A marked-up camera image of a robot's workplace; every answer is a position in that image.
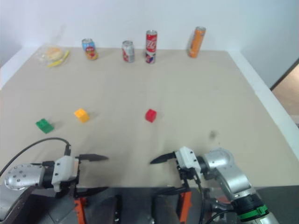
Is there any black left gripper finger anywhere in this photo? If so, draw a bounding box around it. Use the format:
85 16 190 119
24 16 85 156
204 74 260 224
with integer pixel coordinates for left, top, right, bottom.
79 154 109 163
75 186 109 197

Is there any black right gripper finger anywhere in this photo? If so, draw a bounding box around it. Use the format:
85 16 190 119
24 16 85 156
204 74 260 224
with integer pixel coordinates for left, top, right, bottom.
149 151 178 165
158 185 188 196

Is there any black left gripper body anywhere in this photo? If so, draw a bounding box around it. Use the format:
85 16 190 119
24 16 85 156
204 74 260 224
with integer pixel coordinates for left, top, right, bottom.
54 154 82 199

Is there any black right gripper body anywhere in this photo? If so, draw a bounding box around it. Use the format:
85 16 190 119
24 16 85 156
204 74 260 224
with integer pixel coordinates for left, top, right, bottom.
175 160 199 195

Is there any yellow block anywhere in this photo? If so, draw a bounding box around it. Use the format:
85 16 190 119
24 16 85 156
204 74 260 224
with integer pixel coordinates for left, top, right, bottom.
73 108 91 123

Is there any red block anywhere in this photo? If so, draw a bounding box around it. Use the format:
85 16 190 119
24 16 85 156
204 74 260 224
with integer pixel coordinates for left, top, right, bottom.
144 108 157 123

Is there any green block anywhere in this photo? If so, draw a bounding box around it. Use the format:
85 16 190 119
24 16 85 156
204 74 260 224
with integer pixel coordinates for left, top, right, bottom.
35 118 56 134

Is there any beige tablecloth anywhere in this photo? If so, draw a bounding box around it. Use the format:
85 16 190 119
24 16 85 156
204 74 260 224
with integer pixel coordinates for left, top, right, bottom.
0 45 299 189

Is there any short fruit print can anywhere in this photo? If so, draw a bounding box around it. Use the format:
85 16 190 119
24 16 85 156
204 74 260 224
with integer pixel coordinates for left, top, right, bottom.
81 38 99 61

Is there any burger bun in plastic bag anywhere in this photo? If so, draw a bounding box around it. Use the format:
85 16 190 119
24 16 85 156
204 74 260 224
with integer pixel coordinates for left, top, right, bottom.
38 46 71 69

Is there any silver and red can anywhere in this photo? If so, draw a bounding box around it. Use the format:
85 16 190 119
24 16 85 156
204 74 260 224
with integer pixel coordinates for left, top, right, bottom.
121 40 135 63

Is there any tall red can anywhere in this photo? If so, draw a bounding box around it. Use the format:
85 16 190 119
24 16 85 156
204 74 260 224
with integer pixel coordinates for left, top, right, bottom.
145 29 158 64

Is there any tall orange can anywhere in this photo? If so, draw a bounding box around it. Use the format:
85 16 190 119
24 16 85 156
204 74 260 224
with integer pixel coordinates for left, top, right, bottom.
187 26 207 58

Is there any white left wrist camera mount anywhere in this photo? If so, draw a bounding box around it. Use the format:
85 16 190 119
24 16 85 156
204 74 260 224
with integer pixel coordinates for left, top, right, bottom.
51 155 79 192

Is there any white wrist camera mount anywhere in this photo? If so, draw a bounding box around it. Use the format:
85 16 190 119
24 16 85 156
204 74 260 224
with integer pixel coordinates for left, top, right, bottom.
51 155 79 192
175 146 202 175

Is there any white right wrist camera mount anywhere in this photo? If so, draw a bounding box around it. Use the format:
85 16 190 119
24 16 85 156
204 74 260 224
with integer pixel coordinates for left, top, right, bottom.
175 146 202 175

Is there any orange metal bracket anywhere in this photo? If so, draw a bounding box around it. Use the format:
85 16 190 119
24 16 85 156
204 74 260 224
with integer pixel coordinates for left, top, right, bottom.
178 188 192 223
73 196 89 224

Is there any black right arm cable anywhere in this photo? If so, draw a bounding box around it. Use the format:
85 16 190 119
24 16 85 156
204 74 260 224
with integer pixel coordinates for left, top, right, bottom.
195 176 235 224

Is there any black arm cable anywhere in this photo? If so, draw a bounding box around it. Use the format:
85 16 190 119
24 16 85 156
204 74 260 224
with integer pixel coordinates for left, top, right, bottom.
0 137 71 178
195 176 235 224

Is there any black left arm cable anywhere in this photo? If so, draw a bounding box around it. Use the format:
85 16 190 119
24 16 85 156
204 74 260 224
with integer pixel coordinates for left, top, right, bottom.
0 137 71 178

